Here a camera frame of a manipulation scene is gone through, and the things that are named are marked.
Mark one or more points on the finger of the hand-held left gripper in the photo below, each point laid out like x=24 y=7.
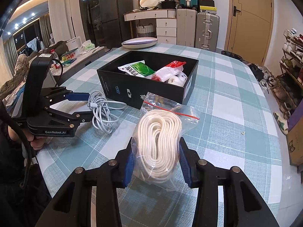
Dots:
x=71 y=117
x=78 y=96

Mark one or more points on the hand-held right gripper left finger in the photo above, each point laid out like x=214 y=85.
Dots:
x=127 y=170

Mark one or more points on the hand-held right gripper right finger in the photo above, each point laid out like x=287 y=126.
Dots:
x=184 y=170

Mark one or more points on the black cardboard box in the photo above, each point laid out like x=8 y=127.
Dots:
x=123 y=92

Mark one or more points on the green and white medicine packet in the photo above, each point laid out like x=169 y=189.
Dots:
x=139 y=69

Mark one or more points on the white plush toy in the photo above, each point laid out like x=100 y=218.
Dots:
x=177 y=80

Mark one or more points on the red and white packet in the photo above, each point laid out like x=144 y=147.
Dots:
x=165 y=72

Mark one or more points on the person's left forearm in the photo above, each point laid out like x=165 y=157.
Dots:
x=14 y=182

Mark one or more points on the person's left hand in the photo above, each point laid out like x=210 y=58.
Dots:
x=37 y=143

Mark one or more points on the clear plastic bottle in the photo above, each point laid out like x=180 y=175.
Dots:
x=55 y=59

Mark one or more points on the white tissue pack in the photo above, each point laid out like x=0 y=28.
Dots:
x=87 y=46

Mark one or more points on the white appliance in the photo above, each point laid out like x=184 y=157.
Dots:
x=73 y=43

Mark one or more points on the checked teal tablecloth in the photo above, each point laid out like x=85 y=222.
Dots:
x=224 y=123

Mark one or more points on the white oval dish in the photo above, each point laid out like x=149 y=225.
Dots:
x=139 y=43

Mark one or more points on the dark grey refrigerator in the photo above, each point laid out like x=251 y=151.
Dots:
x=116 y=16

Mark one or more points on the wicker basket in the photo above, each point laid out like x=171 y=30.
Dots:
x=145 y=30

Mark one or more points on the green patterned slipper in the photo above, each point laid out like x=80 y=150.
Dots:
x=281 y=123

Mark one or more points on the white dresser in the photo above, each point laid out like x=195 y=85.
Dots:
x=165 y=32

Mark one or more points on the brown cardboard box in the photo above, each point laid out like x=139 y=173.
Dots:
x=294 y=146

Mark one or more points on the oval mirror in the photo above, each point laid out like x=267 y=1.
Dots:
x=151 y=0

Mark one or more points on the beige suitcase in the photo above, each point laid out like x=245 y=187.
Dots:
x=185 y=28

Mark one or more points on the metal shoe rack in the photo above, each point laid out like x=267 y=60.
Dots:
x=281 y=75

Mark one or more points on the silver suitcase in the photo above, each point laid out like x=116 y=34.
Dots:
x=207 y=30

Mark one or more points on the tan wooden door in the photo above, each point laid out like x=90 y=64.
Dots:
x=248 y=28

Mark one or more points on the rows of shoes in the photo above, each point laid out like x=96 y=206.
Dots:
x=293 y=52

